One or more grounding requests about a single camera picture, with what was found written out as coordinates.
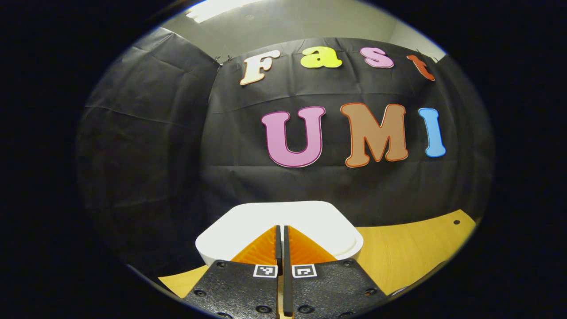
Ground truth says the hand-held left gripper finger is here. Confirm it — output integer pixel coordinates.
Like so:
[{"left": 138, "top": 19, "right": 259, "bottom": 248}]
[
  {"left": 283, "top": 225, "right": 387, "bottom": 319},
  {"left": 184, "top": 225, "right": 283, "bottom": 319}
]

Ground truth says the white desktop garbage bin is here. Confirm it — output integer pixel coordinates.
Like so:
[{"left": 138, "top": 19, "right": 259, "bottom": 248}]
[{"left": 195, "top": 200, "right": 364, "bottom": 268}]

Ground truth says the wooden desktop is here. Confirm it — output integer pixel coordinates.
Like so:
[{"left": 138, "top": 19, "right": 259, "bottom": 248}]
[{"left": 158, "top": 209, "right": 477, "bottom": 319}]

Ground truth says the black backdrop cloth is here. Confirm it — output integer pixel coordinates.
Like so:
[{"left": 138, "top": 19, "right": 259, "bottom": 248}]
[{"left": 75, "top": 27, "right": 494, "bottom": 284}]

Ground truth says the ceiling light panel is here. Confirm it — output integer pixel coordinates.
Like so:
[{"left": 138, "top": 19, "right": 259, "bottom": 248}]
[{"left": 186, "top": 0, "right": 266, "bottom": 23}]

